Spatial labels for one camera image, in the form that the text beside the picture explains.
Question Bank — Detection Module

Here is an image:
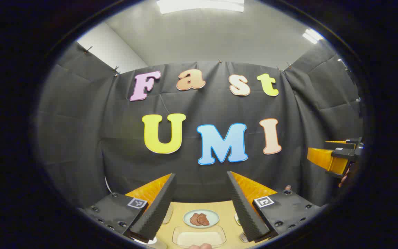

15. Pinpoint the large ceiling light panel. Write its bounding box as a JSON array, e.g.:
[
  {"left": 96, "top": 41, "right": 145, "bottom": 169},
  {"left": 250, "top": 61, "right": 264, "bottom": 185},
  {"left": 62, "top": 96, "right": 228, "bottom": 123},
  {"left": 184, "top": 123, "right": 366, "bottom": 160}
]
[{"left": 156, "top": 0, "right": 245, "bottom": 14}]

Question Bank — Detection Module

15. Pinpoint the glass rice tray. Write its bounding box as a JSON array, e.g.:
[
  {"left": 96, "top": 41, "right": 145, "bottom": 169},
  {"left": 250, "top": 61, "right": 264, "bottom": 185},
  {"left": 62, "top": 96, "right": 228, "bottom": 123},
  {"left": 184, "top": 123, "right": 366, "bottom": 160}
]
[{"left": 172, "top": 225, "right": 226, "bottom": 248}]

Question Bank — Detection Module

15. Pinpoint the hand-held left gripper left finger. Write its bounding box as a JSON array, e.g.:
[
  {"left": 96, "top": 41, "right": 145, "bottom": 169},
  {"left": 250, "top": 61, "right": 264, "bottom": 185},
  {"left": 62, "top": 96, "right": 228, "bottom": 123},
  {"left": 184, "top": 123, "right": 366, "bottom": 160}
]
[{"left": 83, "top": 173, "right": 177, "bottom": 243}]

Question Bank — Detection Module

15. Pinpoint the small ceiling light panel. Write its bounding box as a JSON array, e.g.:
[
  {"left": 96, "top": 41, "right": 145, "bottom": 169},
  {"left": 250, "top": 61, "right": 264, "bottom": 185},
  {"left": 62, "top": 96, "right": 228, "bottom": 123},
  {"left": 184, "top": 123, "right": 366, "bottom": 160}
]
[{"left": 303, "top": 28, "right": 324, "bottom": 44}]

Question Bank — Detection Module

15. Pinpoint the black backdrop cloth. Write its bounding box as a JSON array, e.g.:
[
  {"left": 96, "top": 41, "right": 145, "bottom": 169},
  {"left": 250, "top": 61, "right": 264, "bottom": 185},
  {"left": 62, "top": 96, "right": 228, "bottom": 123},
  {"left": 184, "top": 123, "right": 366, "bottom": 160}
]
[{"left": 37, "top": 41, "right": 364, "bottom": 211}]

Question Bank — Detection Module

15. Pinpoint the white rice cooker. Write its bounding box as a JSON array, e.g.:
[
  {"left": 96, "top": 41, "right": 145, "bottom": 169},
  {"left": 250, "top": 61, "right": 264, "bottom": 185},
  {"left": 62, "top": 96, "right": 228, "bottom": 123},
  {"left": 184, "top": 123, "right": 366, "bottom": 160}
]
[{"left": 132, "top": 236, "right": 168, "bottom": 249}]

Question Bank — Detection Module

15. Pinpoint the pale blue plate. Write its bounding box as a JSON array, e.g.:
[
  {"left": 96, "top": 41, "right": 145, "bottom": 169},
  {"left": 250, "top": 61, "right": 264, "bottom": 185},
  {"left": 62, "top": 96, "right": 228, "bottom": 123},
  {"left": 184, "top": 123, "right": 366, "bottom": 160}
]
[{"left": 183, "top": 209, "right": 220, "bottom": 228}]

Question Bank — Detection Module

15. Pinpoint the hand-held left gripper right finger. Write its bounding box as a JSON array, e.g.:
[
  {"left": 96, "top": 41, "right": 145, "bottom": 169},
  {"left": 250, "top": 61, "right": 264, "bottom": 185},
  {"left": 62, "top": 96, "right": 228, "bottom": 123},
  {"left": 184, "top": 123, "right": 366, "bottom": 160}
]
[{"left": 227, "top": 171, "right": 323, "bottom": 243}]

